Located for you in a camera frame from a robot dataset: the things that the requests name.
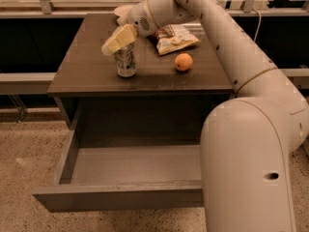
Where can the brown chip bag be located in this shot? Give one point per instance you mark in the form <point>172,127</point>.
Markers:
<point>172,38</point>

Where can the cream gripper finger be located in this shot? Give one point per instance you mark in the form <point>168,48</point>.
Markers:
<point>121,37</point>

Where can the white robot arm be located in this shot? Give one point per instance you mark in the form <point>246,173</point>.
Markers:
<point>245,142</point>

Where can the open grey top drawer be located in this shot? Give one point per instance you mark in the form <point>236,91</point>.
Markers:
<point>114,164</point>

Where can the grey cabinet counter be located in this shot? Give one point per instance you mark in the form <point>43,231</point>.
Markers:
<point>86,72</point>

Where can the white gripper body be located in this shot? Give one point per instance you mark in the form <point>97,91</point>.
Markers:
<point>139,19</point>

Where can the orange fruit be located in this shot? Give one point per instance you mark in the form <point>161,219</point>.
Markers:
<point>183,62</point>

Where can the silver 7up soda can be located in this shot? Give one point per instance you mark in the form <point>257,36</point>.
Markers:
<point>125,61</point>

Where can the white bowl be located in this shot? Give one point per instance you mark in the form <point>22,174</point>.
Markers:
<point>121,12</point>

